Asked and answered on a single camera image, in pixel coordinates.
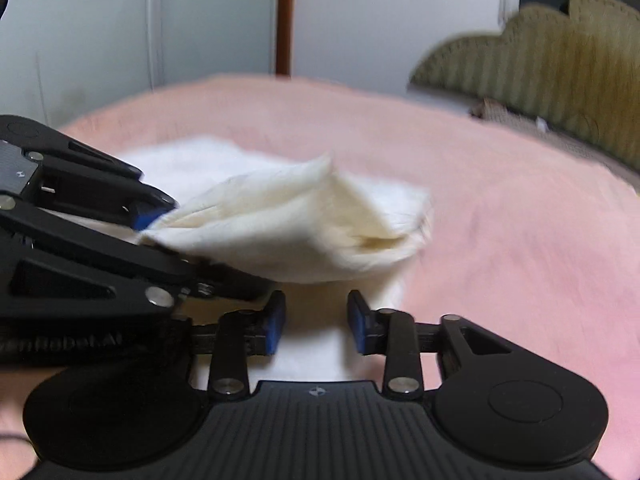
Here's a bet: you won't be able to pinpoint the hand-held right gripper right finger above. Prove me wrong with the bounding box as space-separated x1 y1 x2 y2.
347 289 514 402

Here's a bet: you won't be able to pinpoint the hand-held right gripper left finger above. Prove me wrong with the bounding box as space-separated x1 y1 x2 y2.
172 290 287 402

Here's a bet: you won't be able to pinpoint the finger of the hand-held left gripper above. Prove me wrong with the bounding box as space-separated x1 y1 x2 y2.
0 194 274 322
25 132 179 232

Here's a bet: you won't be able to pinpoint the white pants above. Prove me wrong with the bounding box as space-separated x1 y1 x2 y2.
107 134 437 392

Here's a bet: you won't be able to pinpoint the pink blanket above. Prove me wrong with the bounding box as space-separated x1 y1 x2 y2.
52 72 640 480

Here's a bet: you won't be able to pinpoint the olive scalloped headboard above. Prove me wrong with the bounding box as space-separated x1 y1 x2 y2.
407 0 640 173

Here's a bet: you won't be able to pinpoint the white wall conduit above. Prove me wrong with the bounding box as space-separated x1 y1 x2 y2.
146 0 155 92

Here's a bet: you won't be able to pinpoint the brown wooden post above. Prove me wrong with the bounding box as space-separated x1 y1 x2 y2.
274 0 297 77

